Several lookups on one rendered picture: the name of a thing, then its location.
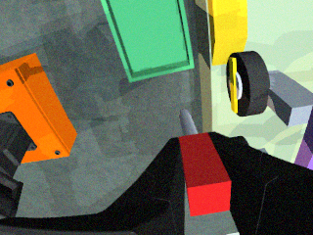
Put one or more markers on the red-headed stop pin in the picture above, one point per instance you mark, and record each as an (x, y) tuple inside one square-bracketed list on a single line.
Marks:
[(207, 181)]

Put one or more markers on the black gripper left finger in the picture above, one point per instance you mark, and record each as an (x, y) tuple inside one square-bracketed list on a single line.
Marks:
[(153, 205)]

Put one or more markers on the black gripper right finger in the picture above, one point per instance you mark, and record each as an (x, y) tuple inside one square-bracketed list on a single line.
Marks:
[(269, 196)]

